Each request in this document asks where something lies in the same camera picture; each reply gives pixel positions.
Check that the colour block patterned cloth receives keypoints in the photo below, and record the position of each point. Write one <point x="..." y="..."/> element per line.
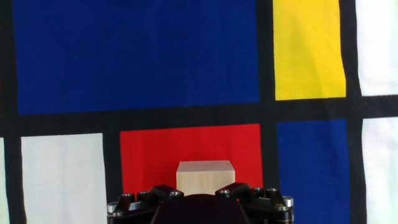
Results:
<point x="124" y="62"/>

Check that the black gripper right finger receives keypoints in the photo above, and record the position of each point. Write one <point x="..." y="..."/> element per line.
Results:
<point x="242" y="190"/>

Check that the light wooden cube block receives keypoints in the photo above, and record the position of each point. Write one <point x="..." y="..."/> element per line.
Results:
<point x="205" y="177"/>

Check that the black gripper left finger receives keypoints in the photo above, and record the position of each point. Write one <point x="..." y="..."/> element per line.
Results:
<point x="149" y="194"/>

